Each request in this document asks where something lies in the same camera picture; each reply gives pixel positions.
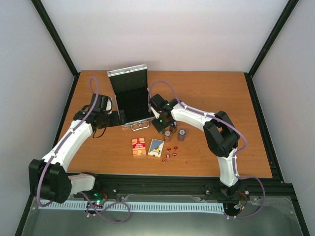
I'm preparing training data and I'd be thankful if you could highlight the blue playing card box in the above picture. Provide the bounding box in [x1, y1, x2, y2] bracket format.
[148, 139, 164, 158]

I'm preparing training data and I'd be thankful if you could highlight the left black frame post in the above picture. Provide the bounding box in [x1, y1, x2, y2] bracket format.
[31, 0, 79, 77]

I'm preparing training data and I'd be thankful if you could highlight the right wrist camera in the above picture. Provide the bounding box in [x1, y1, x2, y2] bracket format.
[149, 93, 168, 113]

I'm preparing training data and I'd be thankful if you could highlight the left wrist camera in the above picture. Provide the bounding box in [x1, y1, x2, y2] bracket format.
[92, 94, 114, 113]

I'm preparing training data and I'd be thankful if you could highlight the white slotted cable duct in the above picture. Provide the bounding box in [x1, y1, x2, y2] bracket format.
[44, 200, 224, 214]

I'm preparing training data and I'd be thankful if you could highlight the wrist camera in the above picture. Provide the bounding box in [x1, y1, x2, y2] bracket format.
[149, 93, 168, 113]
[92, 94, 114, 113]

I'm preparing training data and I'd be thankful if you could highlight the aluminium poker case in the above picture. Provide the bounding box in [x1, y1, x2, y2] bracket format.
[107, 64, 155, 131]

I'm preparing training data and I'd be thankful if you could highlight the red playing card box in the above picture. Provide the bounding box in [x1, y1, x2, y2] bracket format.
[132, 138, 146, 156]

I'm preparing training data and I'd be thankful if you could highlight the black frame post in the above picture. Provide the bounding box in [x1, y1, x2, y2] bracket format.
[248, 0, 300, 76]
[31, 0, 79, 77]

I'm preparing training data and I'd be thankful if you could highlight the right black frame post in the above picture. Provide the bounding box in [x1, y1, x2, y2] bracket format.
[248, 0, 300, 76]

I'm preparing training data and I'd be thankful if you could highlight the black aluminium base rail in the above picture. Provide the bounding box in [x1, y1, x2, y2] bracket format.
[84, 175, 297, 203]

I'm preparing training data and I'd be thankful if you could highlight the orange poker chip stack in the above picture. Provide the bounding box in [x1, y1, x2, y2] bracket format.
[164, 131, 172, 142]

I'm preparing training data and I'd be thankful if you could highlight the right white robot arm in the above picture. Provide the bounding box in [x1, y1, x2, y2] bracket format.
[149, 94, 240, 199]

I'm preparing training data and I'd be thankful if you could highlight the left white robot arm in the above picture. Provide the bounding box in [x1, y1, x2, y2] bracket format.
[29, 105, 121, 203]

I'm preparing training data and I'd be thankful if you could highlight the brown poker chip stack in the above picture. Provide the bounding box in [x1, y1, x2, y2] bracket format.
[169, 121, 177, 133]

